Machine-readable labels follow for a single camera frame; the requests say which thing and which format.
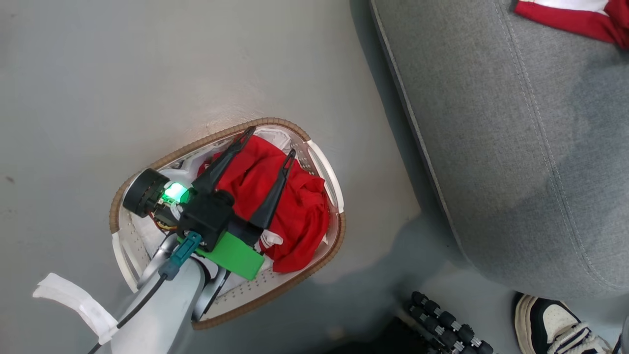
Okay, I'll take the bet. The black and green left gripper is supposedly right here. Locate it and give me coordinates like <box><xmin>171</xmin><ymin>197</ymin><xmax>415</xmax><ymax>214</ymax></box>
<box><xmin>122</xmin><ymin>126</ymin><xmax>297</xmax><ymax>282</ymax></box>

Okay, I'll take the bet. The red clothing with white trim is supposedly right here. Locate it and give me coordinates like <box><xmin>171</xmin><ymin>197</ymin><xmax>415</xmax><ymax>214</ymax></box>
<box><xmin>197</xmin><ymin>135</ymin><xmax>330</xmax><ymax>274</ymax></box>

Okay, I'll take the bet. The white laundry basket brown rim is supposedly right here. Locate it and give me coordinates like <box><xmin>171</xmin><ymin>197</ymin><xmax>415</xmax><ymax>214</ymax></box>
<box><xmin>109</xmin><ymin>118</ymin><xmax>346</xmax><ymax>330</ymax></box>

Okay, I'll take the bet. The grey fabric sofa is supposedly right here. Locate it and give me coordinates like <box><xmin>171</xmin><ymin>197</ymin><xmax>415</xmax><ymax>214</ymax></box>
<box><xmin>370</xmin><ymin>0</ymin><xmax>629</xmax><ymax>299</ymax></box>

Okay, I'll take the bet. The black and white sneaker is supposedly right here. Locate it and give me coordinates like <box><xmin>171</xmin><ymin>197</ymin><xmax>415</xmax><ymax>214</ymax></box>
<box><xmin>514</xmin><ymin>294</ymin><xmax>615</xmax><ymax>354</ymax></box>

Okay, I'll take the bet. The red and white garment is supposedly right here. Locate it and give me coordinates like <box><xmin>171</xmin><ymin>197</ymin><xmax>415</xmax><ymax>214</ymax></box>
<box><xmin>515</xmin><ymin>0</ymin><xmax>629</xmax><ymax>51</ymax></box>

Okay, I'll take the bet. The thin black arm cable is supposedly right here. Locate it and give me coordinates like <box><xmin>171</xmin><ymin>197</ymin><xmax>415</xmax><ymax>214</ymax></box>
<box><xmin>87</xmin><ymin>232</ymin><xmax>203</xmax><ymax>354</ymax></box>

